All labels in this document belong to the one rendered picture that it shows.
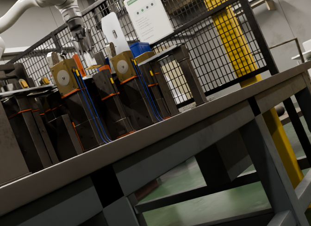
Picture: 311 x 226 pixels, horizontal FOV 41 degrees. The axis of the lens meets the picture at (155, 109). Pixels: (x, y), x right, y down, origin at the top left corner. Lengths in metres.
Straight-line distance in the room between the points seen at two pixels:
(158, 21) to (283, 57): 7.06
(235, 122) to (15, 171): 0.70
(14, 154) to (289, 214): 0.96
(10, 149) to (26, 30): 5.17
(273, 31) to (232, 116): 8.03
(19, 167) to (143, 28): 1.43
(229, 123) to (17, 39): 5.07
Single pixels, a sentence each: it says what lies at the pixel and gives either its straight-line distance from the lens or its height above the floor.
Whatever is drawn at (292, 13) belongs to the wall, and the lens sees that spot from 9.27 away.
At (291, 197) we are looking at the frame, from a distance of 1.62.
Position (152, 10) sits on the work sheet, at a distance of 2.46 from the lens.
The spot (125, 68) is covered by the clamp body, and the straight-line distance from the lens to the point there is 1.81.
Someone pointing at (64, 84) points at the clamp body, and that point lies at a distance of 1.56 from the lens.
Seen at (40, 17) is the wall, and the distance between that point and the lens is 6.67.
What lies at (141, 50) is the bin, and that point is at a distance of 2.32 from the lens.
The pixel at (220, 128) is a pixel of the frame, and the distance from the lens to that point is 1.30.
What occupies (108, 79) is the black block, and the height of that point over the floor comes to 0.95.
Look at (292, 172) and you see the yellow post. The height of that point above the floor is 0.19.
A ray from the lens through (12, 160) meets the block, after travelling 1.26.
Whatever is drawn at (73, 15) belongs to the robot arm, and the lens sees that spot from 2.04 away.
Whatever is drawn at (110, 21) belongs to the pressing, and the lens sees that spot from 2.28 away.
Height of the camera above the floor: 0.69
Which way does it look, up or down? 2 degrees up
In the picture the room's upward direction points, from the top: 23 degrees counter-clockwise
